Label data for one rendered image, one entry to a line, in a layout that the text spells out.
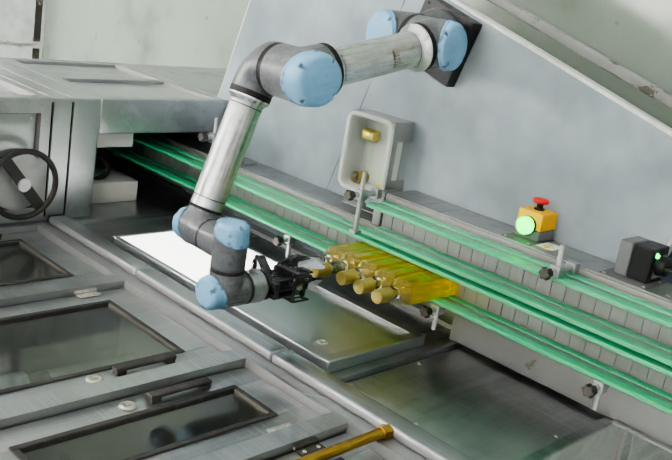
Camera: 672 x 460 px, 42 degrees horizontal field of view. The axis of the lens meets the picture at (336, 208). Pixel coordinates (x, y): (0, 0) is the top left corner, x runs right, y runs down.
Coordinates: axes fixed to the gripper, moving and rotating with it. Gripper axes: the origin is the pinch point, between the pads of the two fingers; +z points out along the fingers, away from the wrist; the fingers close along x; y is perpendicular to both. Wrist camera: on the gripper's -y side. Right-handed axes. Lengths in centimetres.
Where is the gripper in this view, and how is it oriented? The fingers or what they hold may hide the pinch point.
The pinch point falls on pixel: (316, 270)
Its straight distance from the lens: 213.2
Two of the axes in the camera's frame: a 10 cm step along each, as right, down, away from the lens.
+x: 1.6, -9.5, -2.5
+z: 7.0, -0.7, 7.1
